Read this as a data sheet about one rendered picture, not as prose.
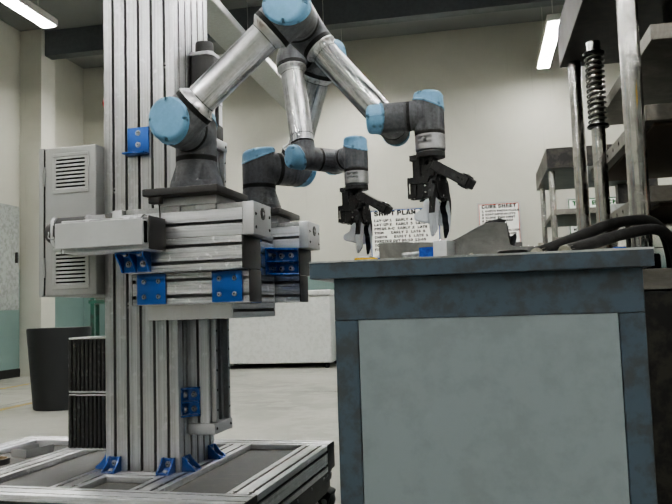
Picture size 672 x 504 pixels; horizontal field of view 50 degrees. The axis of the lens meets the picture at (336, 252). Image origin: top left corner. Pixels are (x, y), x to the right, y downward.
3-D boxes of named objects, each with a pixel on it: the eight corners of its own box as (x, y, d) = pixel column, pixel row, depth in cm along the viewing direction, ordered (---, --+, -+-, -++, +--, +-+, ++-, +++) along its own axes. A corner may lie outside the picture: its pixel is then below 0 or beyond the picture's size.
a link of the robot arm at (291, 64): (279, 19, 231) (298, 160, 218) (309, 25, 237) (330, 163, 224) (263, 39, 241) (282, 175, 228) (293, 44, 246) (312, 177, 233)
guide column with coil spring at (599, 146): (606, 363, 283) (587, 40, 293) (603, 362, 289) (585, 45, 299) (621, 363, 282) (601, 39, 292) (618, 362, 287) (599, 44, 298)
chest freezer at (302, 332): (344, 362, 937) (342, 290, 944) (332, 367, 862) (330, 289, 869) (233, 364, 967) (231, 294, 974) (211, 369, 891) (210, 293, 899)
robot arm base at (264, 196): (231, 212, 248) (230, 183, 248) (247, 217, 262) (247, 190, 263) (272, 209, 244) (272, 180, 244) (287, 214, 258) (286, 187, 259)
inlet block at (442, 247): (398, 265, 180) (397, 243, 180) (407, 266, 184) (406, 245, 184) (447, 262, 173) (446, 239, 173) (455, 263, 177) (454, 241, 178)
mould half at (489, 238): (379, 272, 216) (378, 227, 217) (390, 276, 241) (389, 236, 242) (554, 265, 206) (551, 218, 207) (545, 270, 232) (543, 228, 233)
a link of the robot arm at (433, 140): (449, 136, 181) (436, 130, 174) (450, 154, 181) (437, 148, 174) (422, 140, 185) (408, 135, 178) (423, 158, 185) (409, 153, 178)
